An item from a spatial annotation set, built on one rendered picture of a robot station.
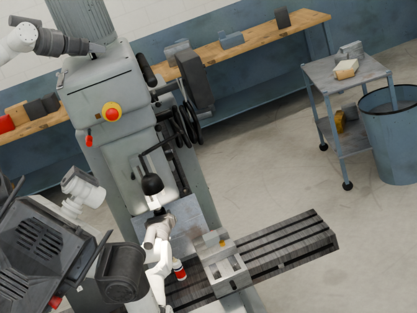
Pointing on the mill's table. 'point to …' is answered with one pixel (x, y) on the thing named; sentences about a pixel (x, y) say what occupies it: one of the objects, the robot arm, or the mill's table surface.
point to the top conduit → (146, 71)
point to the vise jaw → (217, 253)
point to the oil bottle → (179, 269)
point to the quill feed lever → (174, 166)
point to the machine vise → (224, 268)
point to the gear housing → (122, 126)
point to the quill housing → (138, 201)
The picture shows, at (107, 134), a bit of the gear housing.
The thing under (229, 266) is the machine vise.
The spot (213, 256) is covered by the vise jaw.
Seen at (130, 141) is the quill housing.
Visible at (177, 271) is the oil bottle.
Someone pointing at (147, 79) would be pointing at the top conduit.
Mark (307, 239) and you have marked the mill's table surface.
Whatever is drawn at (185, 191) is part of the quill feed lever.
